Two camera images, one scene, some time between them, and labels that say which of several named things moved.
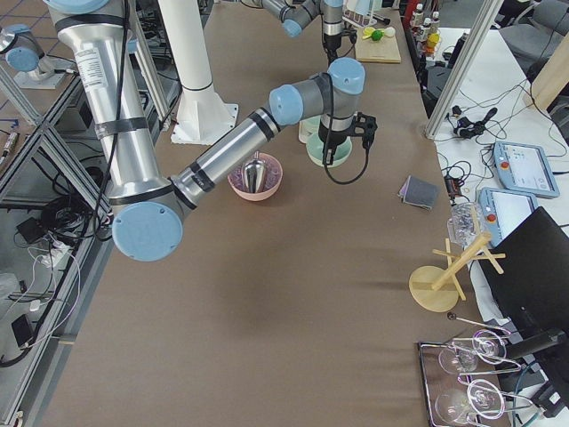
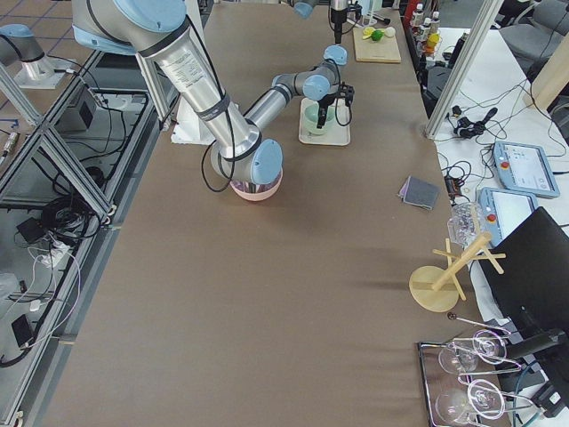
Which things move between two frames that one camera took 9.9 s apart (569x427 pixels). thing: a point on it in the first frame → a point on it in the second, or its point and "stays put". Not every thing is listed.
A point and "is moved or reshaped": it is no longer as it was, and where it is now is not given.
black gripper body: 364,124 → 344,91
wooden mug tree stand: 436,288 stays put
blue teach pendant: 524,168 stays put
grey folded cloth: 418,192 stays put
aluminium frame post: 463,68 stays put
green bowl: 316,146 is moved or reshaped
